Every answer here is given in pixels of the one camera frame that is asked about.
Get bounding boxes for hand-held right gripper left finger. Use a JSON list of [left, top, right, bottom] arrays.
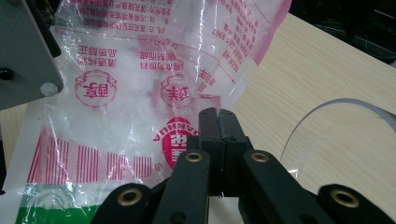
[[186, 106, 226, 197]]

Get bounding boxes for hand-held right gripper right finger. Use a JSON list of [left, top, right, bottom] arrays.
[[219, 108, 254, 198]]

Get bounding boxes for red and white plastic bag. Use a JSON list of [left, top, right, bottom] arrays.
[[0, 0, 293, 224]]

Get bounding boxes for clear glass jar with lid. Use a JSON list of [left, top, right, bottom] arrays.
[[279, 97, 396, 181]]

